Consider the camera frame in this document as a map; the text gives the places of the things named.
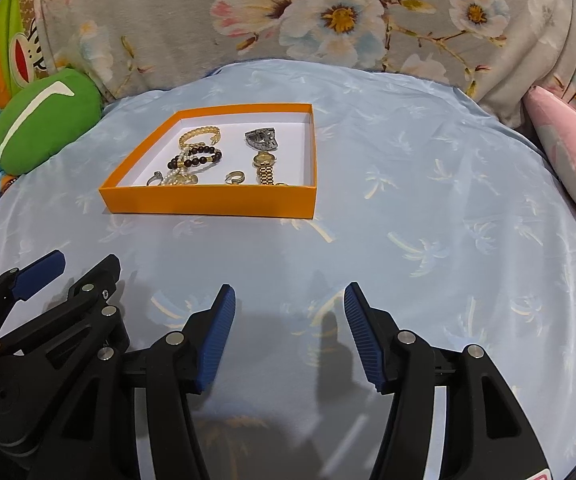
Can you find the orange box tray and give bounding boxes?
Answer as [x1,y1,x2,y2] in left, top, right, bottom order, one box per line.
[99,103,317,220]

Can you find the grey floral blanket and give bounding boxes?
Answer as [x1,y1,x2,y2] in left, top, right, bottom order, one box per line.
[33,0,576,128]

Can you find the gold wrist watch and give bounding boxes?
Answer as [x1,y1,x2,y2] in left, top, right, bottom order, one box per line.
[253,151,277,186]

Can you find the white pearl bracelet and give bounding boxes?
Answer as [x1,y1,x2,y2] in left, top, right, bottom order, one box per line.
[160,149,199,187]

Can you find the gold chain bracelet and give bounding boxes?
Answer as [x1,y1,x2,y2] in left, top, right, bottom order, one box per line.
[179,126,221,148]

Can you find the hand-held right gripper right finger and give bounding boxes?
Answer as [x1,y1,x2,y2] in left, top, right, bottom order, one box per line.
[344,281,551,480]

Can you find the pink pillow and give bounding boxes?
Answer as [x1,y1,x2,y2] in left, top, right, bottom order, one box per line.
[522,85,576,233]

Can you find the light blue bed sheet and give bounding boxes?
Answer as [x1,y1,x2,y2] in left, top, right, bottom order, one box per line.
[0,57,576,480]

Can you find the black bead bracelet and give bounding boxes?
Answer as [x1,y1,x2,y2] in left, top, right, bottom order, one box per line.
[167,145,223,171]

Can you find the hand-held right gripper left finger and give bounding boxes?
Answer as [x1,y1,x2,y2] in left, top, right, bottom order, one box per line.
[33,284,237,480]

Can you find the green pillow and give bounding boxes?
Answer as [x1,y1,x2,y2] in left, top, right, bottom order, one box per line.
[0,67,103,176]

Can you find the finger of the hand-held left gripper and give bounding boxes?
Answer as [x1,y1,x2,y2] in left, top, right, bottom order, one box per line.
[0,254,131,356]
[0,249,67,333]

